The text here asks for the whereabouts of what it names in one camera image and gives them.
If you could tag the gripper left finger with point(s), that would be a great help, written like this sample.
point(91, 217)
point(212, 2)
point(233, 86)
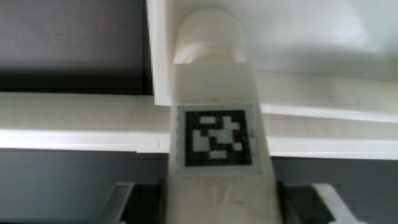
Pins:
point(135, 204)

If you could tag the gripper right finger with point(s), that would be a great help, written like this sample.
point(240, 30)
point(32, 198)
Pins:
point(311, 205)

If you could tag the white table leg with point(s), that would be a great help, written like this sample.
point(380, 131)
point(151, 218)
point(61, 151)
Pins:
point(221, 183)

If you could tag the white square tabletop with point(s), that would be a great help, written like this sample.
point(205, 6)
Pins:
point(320, 48)

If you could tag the white obstacle fence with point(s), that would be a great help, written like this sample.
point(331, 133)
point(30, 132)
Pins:
point(119, 123)

